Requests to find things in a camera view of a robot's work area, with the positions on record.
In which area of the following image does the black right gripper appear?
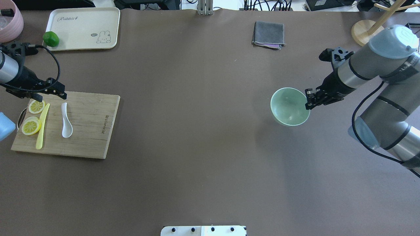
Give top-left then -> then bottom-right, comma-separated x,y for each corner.
304,81 -> 345,109

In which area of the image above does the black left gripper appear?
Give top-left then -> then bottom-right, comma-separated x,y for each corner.
20,78 -> 67,100

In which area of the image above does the green ceramic bowl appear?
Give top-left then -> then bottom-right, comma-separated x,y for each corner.
270,87 -> 310,127

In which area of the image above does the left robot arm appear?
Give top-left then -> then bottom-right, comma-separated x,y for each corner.
0,51 -> 67,102

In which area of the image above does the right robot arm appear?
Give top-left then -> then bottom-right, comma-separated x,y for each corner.
305,25 -> 420,176

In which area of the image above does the white ceramic spoon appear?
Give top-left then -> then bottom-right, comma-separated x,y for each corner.
61,103 -> 73,138

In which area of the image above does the pink bowl with ice cubes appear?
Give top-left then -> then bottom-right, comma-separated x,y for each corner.
0,0 -> 24,43

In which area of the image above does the upper lemon slice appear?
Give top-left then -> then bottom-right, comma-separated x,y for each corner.
28,100 -> 46,114

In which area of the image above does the lemon slice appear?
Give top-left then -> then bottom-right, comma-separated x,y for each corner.
28,100 -> 46,114
21,116 -> 41,136

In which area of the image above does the lower lemon slice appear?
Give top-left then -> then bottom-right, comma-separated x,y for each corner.
21,116 -> 41,136

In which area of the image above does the green lime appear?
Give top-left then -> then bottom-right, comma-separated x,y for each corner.
42,31 -> 60,47

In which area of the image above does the yellow plastic knife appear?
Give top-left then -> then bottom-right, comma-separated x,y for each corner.
35,103 -> 50,150

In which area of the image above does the wooden stand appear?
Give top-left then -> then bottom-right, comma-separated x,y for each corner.
351,0 -> 420,46

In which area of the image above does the bamboo cutting board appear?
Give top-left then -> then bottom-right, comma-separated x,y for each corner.
11,91 -> 121,160

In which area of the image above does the grey folded cloth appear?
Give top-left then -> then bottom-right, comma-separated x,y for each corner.
251,21 -> 285,50

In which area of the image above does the cream rabbit tray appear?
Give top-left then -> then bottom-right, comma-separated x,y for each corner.
46,7 -> 120,51

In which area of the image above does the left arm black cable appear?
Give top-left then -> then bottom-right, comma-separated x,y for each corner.
0,44 -> 61,92

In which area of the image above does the aluminium frame post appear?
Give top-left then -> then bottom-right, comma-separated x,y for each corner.
197,0 -> 214,15

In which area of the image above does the white camera pole base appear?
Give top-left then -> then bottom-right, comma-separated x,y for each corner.
160,225 -> 247,236

